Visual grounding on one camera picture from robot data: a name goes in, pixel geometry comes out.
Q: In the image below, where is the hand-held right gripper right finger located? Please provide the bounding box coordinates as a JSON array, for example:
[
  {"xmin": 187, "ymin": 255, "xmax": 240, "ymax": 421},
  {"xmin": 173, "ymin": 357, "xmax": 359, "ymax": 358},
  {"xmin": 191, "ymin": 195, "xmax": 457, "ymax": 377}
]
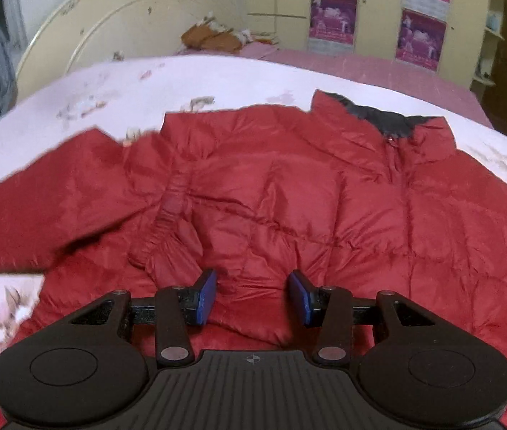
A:
[{"xmin": 288, "ymin": 269, "xmax": 433, "ymax": 364}]

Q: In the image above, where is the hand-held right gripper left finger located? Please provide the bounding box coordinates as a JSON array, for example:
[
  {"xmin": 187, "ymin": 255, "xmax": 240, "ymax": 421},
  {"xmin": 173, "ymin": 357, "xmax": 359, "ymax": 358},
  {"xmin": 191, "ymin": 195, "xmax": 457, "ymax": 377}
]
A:
[{"xmin": 70, "ymin": 269, "xmax": 217, "ymax": 364}]

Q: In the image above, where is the red down jacket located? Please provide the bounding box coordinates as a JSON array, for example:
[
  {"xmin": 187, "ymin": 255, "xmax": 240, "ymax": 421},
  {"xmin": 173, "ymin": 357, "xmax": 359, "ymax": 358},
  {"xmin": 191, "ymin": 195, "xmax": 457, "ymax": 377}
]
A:
[{"xmin": 0, "ymin": 90, "xmax": 507, "ymax": 430}]

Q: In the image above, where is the pink striped bed sheet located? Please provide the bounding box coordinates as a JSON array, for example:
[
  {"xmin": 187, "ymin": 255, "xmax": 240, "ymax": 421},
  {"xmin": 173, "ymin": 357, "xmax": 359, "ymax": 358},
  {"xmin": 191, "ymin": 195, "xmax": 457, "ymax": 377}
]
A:
[{"xmin": 175, "ymin": 40, "xmax": 494, "ymax": 128}]

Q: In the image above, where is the pink floral blanket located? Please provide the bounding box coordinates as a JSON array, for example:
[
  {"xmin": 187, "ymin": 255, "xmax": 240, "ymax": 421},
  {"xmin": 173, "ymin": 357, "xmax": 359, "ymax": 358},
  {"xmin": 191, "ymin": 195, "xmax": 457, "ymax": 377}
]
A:
[{"xmin": 0, "ymin": 51, "xmax": 507, "ymax": 430}]

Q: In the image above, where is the orange plush toy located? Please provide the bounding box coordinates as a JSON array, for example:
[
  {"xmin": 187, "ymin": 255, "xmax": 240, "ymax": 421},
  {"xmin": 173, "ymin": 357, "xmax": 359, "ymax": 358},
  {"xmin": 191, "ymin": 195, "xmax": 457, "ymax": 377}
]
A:
[{"xmin": 179, "ymin": 11, "xmax": 276, "ymax": 54}]

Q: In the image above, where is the cream bed headboard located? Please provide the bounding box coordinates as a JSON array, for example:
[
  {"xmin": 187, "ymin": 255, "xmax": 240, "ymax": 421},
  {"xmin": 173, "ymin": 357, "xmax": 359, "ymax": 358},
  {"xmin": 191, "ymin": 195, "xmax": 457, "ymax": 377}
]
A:
[{"xmin": 14, "ymin": 0, "xmax": 254, "ymax": 101}]

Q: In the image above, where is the cream wardrobe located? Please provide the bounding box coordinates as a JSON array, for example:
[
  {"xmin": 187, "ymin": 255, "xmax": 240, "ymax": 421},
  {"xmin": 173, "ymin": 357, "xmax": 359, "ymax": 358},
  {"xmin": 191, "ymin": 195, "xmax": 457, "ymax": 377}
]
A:
[{"xmin": 245, "ymin": 0, "xmax": 505, "ymax": 90}]

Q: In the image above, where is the cream corner shelf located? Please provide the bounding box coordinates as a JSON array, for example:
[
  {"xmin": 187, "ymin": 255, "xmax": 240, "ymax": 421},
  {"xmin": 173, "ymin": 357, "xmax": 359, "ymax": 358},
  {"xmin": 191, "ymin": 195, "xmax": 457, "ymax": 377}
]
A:
[{"xmin": 471, "ymin": 0, "xmax": 507, "ymax": 99}]

